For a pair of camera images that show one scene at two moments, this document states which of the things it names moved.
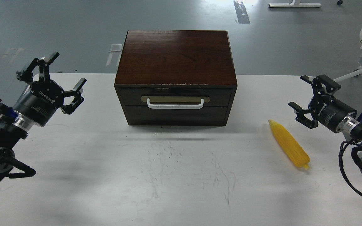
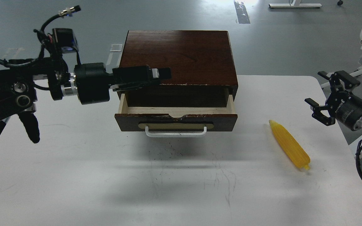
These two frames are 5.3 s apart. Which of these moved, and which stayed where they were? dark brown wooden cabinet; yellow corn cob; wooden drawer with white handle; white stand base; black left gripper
Moved: black left gripper; wooden drawer with white handle
Stayed: dark brown wooden cabinet; white stand base; yellow corn cob
